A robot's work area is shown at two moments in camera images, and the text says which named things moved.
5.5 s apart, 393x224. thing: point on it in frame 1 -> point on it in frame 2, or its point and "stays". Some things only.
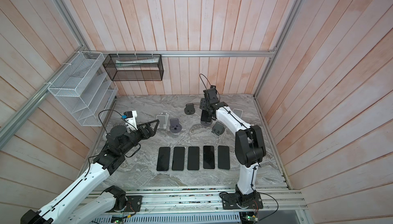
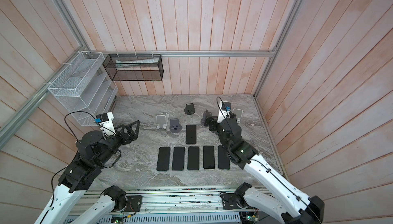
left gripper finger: [157, 121] -> [131, 132]
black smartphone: [178, 158] stays
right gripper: [203, 104] -> [214, 123]
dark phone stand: [223, 157] stays
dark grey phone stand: [189, 109] stays
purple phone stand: [205, 117] -> [191, 134]
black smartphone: [163, 158] stays
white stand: [163, 118] stays
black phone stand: [193, 158] stays
